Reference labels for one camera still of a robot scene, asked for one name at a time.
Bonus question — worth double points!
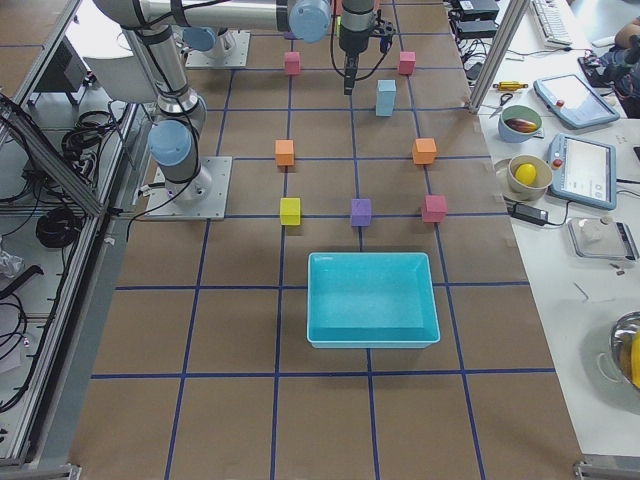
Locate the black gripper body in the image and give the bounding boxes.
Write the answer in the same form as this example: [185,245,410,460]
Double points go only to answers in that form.
[333,0,395,75]

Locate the light blue foam block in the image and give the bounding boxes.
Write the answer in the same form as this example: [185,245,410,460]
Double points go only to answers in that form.
[376,79,397,103]
[375,97,395,117]

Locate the pink far left foam block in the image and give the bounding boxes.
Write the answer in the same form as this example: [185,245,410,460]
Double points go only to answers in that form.
[397,51,416,76]

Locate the pink foam block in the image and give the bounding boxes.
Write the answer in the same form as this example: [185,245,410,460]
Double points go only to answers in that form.
[284,51,301,76]
[397,51,416,76]
[421,195,448,223]

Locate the pink near foam block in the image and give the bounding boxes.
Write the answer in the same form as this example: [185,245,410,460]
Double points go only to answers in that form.
[284,51,301,76]

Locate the orange near foam block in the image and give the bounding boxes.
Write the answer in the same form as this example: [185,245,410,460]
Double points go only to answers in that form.
[274,139,295,167]

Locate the orange foam block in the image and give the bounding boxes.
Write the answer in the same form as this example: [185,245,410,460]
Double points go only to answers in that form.
[412,138,438,165]
[274,139,295,167]

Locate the orange far foam block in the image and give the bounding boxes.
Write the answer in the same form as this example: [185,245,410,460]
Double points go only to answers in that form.
[412,138,438,165]

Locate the black electronics box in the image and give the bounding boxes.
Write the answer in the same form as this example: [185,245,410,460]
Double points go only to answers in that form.
[448,0,500,40]

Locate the purple right foam block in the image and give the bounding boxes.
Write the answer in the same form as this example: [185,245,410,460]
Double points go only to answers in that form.
[350,198,372,227]

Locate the yellow foam block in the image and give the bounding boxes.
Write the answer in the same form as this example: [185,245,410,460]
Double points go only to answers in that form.
[279,197,302,226]

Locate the pink far right foam block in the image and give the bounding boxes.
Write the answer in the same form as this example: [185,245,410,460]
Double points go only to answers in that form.
[421,195,448,223]

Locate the blue bowl with fruit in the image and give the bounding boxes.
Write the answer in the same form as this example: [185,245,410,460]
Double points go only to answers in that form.
[498,105,542,143]

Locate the white keyboard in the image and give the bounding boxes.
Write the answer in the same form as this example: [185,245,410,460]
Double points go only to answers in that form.
[530,0,573,47]

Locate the bowl with yellow lemon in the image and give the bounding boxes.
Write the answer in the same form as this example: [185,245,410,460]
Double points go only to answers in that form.
[494,155,553,202]

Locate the blue teach pendant far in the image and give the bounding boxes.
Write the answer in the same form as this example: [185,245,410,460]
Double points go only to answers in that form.
[533,74,620,130]

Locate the blue teach pendant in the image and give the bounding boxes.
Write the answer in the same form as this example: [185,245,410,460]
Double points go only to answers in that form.
[533,74,620,130]
[547,134,617,211]

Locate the black power adapter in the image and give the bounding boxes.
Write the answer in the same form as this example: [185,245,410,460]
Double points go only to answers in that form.
[507,202,548,226]

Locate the light blue plastic bin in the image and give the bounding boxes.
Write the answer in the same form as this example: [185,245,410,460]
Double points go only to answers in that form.
[307,252,441,349]

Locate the white chair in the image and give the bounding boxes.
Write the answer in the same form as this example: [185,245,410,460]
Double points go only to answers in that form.
[83,56,157,104]

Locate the blue teach pendant near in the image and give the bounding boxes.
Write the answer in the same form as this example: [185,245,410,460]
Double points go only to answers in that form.
[547,134,617,211]

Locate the white kitchen scale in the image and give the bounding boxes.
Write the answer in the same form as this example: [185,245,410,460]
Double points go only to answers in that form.
[567,217,639,261]

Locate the brown paper table mat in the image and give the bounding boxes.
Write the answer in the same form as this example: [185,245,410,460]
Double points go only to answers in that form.
[70,1,580,479]

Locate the glass bowl with fruit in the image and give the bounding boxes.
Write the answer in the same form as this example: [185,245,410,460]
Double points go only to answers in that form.
[596,311,639,392]

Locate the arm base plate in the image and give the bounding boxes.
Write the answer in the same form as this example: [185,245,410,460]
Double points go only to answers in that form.
[146,156,233,220]
[186,30,251,70]

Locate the black handled scissors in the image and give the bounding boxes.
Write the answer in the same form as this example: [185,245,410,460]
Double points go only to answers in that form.
[490,92,514,118]

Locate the aluminium frame post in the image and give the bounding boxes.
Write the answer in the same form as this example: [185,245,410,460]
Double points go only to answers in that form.
[468,0,530,114]

